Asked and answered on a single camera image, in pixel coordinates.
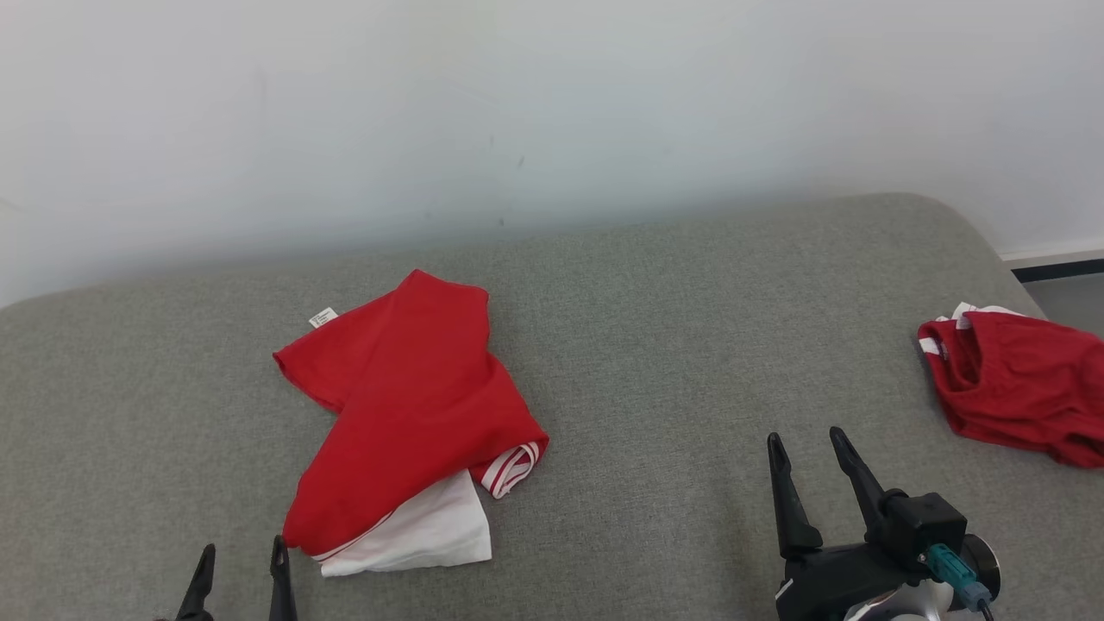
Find black wall baseboard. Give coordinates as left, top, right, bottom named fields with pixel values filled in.
left=1009, top=258, right=1104, bottom=285

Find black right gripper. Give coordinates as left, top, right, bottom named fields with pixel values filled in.
left=766, top=426, right=916, bottom=621

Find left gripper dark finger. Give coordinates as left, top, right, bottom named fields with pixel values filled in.
left=268, top=534, right=299, bottom=621
left=176, top=543, right=217, bottom=621

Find black cable with teal plug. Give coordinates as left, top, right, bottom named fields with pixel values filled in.
left=918, top=543, right=998, bottom=621

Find grey fabric sofa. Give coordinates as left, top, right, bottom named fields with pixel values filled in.
left=0, top=191, right=1104, bottom=621

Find red T-shirt with white panel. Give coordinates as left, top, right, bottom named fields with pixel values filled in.
left=273, top=268, right=551, bottom=578

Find red shorts with white stripe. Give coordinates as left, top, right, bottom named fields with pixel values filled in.
left=917, top=302, right=1104, bottom=470

